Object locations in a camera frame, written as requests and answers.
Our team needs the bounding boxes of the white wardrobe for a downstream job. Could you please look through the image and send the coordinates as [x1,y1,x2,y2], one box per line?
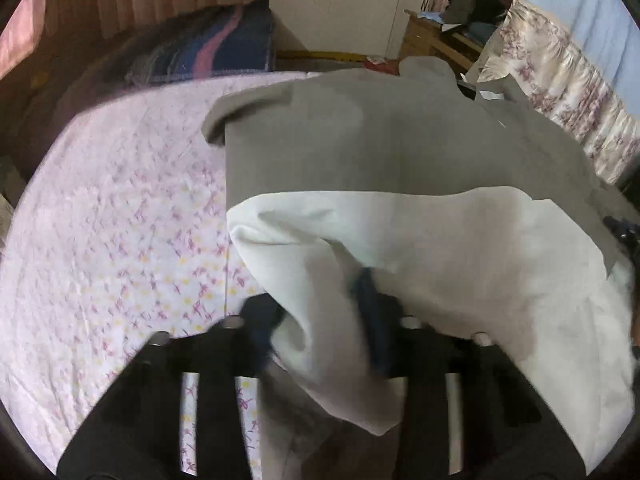
[268,0,417,61]

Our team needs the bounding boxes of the bed with pink floral sheet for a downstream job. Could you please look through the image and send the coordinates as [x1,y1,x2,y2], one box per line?
[0,71,321,480]

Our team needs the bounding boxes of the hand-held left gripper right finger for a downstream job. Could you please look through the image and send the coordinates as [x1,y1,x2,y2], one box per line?
[351,267,587,480]

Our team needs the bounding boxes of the striped blue pink blanket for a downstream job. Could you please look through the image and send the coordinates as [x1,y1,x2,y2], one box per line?
[125,0,277,86]

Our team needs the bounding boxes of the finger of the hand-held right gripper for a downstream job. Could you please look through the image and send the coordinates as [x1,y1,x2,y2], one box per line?
[602,215,640,262]

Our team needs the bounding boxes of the blue floral curtain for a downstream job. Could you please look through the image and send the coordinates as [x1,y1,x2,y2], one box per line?
[470,0,640,187]

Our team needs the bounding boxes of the pile of dark clothes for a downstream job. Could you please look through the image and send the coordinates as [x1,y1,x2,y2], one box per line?
[442,0,522,43]

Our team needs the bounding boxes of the wooden desk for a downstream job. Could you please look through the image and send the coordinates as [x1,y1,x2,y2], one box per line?
[397,10,487,75]

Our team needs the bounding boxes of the khaki coat with white lining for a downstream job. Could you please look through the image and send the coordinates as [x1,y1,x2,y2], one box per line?
[201,56,640,480]

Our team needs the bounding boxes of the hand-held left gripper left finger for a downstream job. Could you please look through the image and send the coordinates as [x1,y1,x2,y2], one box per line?
[57,294,289,480]

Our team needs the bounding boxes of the red packet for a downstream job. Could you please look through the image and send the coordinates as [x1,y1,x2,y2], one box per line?
[363,57,402,74]

